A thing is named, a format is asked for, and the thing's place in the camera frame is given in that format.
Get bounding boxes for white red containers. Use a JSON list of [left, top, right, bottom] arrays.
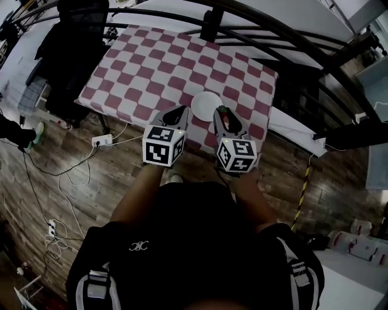
[[329, 218, 388, 268]]

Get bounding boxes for person's black shirt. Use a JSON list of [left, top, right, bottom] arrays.
[[65, 181, 326, 310]]

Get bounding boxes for black floor cable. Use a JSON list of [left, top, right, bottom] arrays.
[[18, 145, 98, 231]]

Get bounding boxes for yellow black striped pole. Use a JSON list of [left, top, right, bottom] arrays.
[[290, 165, 312, 233]]

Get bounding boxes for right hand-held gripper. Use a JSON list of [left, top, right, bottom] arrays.
[[212, 108, 258, 174]]

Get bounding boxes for white cable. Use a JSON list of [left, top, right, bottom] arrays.
[[111, 120, 144, 147]]

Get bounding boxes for white desk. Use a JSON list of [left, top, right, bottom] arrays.
[[0, 22, 61, 113]]

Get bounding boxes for person's right forearm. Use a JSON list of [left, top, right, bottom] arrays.
[[232, 168, 278, 233]]

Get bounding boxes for small red green object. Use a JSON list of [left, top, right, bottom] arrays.
[[215, 105, 230, 130]]

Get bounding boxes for black metal railing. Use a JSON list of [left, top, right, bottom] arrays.
[[0, 0, 388, 151]]

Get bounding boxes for white platform panel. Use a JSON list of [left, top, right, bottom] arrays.
[[267, 105, 327, 158]]

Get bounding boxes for large white power strip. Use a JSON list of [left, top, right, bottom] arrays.
[[91, 134, 114, 148]]

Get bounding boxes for person's left forearm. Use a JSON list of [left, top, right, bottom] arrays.
[[110, 163, 166, 225]]

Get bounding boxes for grey backpack strap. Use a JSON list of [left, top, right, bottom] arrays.
[[75, 262, 122, 310], [276, 237, 321, 310]]

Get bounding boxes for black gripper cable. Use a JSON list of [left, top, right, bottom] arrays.
[[213, 167, 233, 186]]

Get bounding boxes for red white checkered tablecloth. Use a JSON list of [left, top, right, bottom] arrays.
[[74, 24, 279, 154]]

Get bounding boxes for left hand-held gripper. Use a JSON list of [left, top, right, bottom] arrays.
[[141, 105, 190, 169]]

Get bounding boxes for white round plate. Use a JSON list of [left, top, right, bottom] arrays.
[[190, 91, 224, 123]]

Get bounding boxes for black office chair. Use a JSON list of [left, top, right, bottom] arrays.
[[34, 0, 110, 128]]

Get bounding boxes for white table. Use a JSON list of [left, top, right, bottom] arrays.
[[313, 249, 388, 310]]

